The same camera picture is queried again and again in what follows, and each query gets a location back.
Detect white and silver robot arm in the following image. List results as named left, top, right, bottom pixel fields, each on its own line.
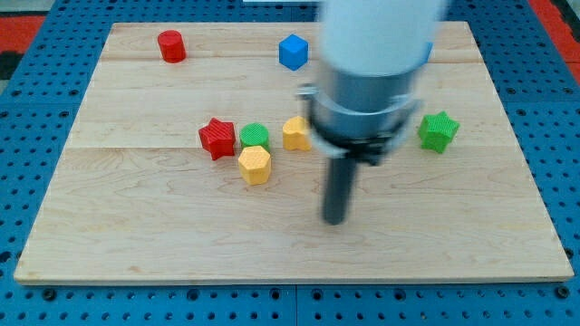
left=301, top=0, right=448, bottom=166

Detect yellow heart block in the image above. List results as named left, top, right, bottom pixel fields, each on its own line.
left=282, top=116, right=312, bottom=151

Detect yellow hexagon block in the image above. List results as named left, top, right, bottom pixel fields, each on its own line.
left=238, top=146, right=272, bottom=186

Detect green cylinder block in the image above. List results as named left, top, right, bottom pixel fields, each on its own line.
left=239, top=122, right=270, bottom=151

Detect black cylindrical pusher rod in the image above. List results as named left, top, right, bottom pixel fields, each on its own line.
left=322, top=158, right=357, bottom=225

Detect red star block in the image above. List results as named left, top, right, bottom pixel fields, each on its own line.
left=198, top=118, right=236, bottom=160

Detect light wooden board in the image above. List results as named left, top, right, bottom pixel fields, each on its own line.
left=14, top=22, right=574, bottom=285

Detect blue cube block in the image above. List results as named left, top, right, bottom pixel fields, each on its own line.
left=278, top=34, right=309, bottom=71

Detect green star block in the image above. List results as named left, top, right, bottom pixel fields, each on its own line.
left=418, top=111, right=460, bottom=154

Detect red cylinder block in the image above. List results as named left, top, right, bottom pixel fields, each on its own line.
left=158, top=30, right=187, bottom=63

